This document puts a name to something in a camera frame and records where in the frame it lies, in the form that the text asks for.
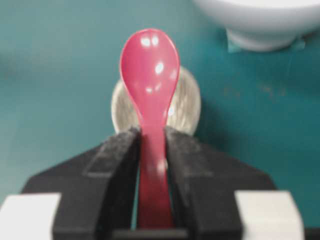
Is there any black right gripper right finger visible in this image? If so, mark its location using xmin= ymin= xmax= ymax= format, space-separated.
xmin=165 ymin=127 xmax=305 ymax=240

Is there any speckled small saucer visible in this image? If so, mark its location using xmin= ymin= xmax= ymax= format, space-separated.
xmin=111 ymin=66 xmax=202 ymax=136

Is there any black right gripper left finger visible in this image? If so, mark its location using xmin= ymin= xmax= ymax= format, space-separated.
xmin=0 ymin=127 xmax=140 ymax=240

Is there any white bowl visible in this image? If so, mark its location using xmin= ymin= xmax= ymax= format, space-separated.
xmin=194 ymin=0 xmax=320 ymax=52

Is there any red plastic spoon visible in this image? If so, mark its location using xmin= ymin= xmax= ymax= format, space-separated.
xmin=119 ymin=28 xmax=180 ymax=229

